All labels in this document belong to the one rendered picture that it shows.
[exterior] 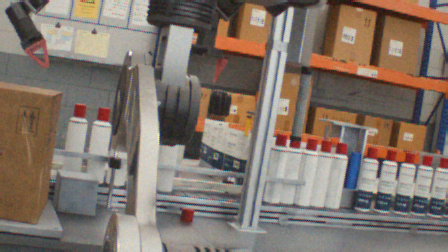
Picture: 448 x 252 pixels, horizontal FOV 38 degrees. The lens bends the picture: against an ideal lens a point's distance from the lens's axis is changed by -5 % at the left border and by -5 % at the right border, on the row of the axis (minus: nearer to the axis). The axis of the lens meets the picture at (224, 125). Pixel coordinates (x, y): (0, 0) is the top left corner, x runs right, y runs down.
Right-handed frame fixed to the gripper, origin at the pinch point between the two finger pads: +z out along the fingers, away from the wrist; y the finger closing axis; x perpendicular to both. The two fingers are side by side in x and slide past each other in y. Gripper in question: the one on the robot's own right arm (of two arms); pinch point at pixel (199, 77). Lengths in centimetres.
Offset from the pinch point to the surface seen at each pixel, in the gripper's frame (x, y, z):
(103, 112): 18.0, 27.9, 14.0
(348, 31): -359, -202, -73
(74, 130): 18.2, 34.8, 19.9
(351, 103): -435, -251, -12
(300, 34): 29.5, -18.5, -15.2
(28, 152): 61, 45, 22
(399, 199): 8, -70, 27
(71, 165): 18.2, 34.2, 29.3
